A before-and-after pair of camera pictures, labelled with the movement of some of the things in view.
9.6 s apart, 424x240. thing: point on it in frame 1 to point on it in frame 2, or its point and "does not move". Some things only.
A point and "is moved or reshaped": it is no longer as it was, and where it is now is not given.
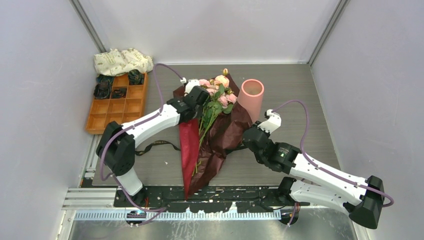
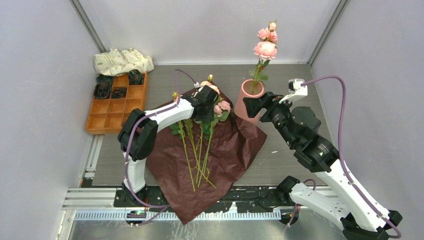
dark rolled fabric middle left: [102, 90] does not move
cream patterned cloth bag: [113, 62] does not move
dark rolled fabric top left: [101, 78] does not move
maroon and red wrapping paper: [206, 140] is moved or reshaped
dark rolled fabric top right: [135, 77] does not move
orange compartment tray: [123, 110] does not move
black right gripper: [255, 124] to [254, 105]
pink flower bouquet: [222, 100] is moved or reshaped
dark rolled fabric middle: [120, 93] does not move
